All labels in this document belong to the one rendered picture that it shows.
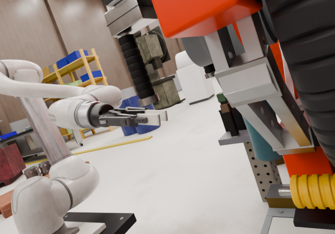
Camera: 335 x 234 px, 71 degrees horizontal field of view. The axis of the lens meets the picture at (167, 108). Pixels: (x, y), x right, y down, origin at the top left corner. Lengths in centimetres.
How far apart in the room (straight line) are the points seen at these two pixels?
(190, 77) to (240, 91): 627
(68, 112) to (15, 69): 55
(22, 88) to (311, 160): 97
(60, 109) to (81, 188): 46
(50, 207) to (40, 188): 8
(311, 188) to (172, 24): 37
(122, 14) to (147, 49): 774
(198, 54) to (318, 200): 36
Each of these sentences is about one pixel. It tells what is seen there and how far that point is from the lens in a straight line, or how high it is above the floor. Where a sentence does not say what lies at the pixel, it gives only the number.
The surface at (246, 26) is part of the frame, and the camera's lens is 29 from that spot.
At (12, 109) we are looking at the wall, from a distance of 934.
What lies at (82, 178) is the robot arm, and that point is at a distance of 119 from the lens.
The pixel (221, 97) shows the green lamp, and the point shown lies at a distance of 106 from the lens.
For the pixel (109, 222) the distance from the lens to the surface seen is 116.
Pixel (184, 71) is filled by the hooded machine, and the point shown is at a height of 95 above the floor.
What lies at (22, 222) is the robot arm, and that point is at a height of 48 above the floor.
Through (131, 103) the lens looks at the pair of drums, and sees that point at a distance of 475.
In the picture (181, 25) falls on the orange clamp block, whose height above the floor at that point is 82.
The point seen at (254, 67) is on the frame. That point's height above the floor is 76.
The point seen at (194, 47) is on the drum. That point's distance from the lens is 55.
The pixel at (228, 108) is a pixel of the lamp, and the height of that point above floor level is 59.
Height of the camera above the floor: 78
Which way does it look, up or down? 6 degrees down
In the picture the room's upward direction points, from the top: 20 degrees counter-clockwise
